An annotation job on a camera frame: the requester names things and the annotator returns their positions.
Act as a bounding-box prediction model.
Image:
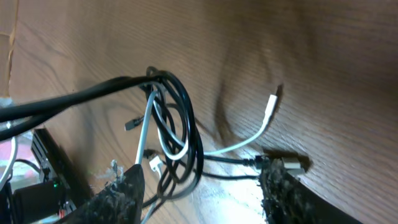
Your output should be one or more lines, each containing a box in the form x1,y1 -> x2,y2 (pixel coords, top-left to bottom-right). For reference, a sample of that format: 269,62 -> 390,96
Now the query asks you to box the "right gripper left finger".
58,164 -> 145,224

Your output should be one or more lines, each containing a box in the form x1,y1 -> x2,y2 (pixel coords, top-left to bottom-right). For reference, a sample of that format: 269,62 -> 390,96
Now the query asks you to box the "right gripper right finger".
259,158 -> 359,224

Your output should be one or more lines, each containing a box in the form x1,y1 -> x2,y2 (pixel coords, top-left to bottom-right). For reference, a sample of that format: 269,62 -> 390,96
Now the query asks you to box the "thin black usb cable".
124,114 -> 147,132

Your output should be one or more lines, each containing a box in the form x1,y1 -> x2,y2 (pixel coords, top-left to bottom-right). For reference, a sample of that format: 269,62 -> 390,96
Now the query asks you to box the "white usb cable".
133,90 -> 279,224

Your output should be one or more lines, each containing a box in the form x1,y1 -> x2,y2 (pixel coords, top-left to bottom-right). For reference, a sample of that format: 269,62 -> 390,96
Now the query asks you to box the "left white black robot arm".
1,180 -> 66,224

